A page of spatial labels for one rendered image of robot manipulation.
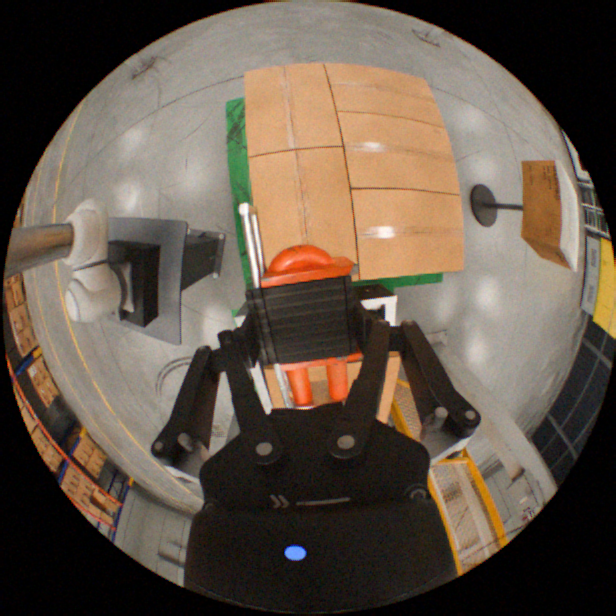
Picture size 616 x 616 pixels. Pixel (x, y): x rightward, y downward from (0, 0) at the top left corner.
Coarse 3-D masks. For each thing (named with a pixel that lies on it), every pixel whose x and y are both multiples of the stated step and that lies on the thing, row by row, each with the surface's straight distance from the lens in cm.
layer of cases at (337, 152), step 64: (320, 64) 131; (256, 128) 104; (320, 128) 102; (384, 128) 110; (256, 192) 94; (320, 192) 92; (384, 192) 99; (448, 192) 117; (384, 256) 98; (448, 256) 116
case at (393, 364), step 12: (360, 360) 64; (396, 360) 68; (312, 372) 63; (324, 372) 63; (348, 372) 65; (396, 372) 71; (276, 384) 66; (348, 384) 68; (384, 384) 72; (276, 396) 70; (384, 396) 76; (384, 408) 81; (384, 420) 87
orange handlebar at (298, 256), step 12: (288, 252) 18; (300, 252) 17; (312, 252) 17; (324, 252) 18; (276, 264) 18; (288, 264) 17; (300, 264) 18; (312, 264) 17; (324, 264) 18; (288, 372) 22; (300, 372) 22; (336, 372) 22; (300, 384) 23; (336, 384) 23; (300, 396) 24; (312, 396) 25; (336, 396) 24
